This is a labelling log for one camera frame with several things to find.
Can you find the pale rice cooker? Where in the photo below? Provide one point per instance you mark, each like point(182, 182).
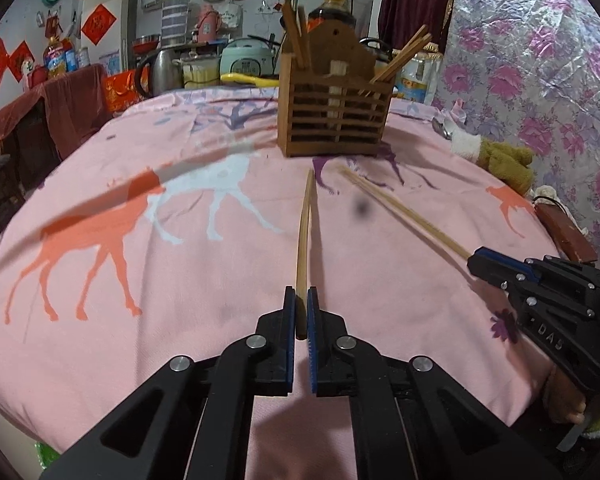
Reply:
point(245, 57)

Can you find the olive green towel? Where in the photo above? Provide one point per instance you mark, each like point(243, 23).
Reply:
point(507, 167)

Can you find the metal spoon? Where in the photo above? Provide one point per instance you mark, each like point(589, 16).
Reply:
point(442, 129)

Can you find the floral foil sheet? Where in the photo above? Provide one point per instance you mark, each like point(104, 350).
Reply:
point(530, 60)

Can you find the cabinet with red cloth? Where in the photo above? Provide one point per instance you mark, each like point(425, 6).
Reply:
point(55, 110)

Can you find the bunch of wooden chopsticks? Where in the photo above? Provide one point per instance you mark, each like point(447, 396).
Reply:
point(300, 45)

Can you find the soy sauce bottle yellow cap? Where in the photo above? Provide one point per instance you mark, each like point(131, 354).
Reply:
point(332, 7)

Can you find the red orange package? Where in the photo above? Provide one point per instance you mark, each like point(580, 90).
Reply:
point(122, 91)

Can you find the white cloth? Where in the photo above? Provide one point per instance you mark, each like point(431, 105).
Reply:
point(466, 145)

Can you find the brown slatted chopstick holder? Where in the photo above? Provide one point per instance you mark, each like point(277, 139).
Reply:
point(330, 135)

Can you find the steel bowl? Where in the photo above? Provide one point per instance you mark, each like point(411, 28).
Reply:
point(146, 44)

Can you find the cream pot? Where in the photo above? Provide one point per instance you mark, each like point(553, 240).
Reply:
point(200, 72)

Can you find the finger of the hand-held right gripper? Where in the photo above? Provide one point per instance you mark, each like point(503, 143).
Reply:
point(490, 267)
point(565, 272)

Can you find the red diamond paper sign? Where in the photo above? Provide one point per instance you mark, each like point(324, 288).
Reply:
point(98, 24)
point(21, 60)

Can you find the cooking oil bottle blue label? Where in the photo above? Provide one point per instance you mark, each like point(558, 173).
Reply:
point(55, 60)

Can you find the green striped thermos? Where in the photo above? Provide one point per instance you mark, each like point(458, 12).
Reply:
point(175, 20)

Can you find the cream knitted cloth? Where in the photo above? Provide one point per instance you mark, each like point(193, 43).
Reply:
point(545, 195)

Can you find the dark red curtain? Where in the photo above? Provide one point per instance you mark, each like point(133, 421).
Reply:
point(415, 0)

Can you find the green plastic bag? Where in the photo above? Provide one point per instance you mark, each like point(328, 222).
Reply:
point(45, 455)

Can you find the pink printed tablecloth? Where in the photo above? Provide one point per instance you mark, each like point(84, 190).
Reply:
point(180, 270)

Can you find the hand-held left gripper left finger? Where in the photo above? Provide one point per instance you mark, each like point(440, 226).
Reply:
point(290, 335)

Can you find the stainless steel kettle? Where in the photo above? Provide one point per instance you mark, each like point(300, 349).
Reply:
point(160, 72)

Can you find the slim wooden chopstick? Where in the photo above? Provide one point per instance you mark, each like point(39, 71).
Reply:
point(405, 212)
point(304, 250)

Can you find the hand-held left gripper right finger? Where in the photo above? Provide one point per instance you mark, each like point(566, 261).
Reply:
point(313, 335)

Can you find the white refrigerator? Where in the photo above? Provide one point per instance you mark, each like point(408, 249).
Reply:
point(107, 55)

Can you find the pink thermos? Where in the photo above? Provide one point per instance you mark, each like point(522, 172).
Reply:
point(208, 25)

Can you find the oil bottle gold cap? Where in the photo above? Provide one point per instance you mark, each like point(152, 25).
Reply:
point(417, 80)

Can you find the person's right hand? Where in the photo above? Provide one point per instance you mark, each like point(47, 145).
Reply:
point(567, 402)

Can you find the brown case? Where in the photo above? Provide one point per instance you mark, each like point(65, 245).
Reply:
point(565, 232)

